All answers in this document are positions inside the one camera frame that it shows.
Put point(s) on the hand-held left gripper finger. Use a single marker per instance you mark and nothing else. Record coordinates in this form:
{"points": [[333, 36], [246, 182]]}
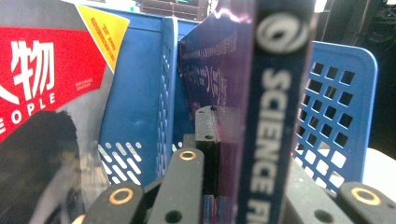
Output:
{"points": [[208, 130]]}

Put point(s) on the blue plastic file rack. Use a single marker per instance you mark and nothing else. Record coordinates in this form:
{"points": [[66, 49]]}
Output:
{"points": [[137, 93]]}

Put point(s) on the red title portrait magazine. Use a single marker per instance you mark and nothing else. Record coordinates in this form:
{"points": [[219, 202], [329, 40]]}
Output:
{"points": [[46, 62]]}

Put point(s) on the purple science fiction book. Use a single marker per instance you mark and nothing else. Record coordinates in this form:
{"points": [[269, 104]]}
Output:
{"points": [[271, 124]]}

